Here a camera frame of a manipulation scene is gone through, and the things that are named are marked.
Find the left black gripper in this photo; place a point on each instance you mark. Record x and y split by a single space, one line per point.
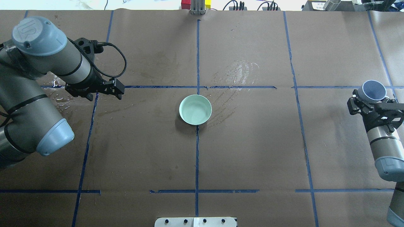
93 82

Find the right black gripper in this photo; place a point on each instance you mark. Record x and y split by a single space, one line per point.
375 120

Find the light blue cup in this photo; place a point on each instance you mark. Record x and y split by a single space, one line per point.
372 91

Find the mint green bowl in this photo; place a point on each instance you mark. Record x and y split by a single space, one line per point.
195 109

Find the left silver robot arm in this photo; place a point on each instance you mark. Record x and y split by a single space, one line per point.
32 123

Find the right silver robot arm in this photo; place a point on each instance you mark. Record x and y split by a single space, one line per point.
387 151

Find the silver metal cylinder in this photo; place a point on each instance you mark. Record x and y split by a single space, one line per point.
331 5

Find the red cube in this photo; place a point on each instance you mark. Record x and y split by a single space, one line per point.
186 4

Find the yellow cube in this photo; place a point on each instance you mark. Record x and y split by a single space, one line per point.
208 4

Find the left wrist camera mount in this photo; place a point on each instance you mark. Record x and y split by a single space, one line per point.
88 48

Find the aluminium frame post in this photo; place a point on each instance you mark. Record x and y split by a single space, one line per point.
197 7

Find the white pedestal column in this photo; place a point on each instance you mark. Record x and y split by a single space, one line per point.
196 222

